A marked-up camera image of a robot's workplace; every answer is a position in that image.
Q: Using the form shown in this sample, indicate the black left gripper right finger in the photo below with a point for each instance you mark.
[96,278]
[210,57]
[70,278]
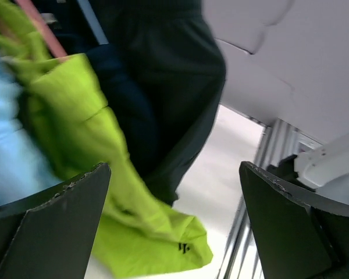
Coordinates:
[299,234]

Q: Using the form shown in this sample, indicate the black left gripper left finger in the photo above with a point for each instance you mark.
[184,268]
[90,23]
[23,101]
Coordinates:
[50,234]

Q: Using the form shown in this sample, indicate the light blue shorts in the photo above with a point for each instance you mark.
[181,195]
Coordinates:
[24,170]

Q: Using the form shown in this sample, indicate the dark grey shorts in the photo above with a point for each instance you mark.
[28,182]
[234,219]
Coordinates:
[170,51]

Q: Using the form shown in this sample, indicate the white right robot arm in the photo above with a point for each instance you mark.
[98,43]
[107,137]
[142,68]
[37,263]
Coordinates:
[315,168]

